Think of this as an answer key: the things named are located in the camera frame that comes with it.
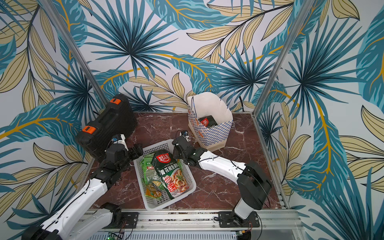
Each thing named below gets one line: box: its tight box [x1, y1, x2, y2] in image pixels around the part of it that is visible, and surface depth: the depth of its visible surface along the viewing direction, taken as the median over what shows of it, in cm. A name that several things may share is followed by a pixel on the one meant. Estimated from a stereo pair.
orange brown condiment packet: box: [145, 181, 162, 199], surface depth 80 cm
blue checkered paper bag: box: [187, 92, 234, 152], surface depth 92 cm
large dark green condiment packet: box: [151, 149, 190, 200], surface depth 79 cm
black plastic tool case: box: [76, 94, 138, 162], surface depth 83 cm
